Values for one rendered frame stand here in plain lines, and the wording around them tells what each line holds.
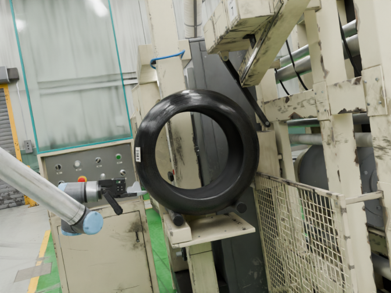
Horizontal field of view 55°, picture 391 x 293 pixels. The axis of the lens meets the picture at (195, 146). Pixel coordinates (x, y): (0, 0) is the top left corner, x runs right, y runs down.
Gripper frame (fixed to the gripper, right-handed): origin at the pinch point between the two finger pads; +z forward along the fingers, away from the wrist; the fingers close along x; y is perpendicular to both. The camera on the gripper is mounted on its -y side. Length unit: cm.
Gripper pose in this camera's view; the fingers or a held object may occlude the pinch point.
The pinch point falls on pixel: (145, 193)
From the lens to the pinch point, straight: 170.2
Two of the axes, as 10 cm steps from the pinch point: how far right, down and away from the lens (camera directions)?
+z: 9.9, -0.4, 1.7
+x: -1.7, -0.2, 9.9
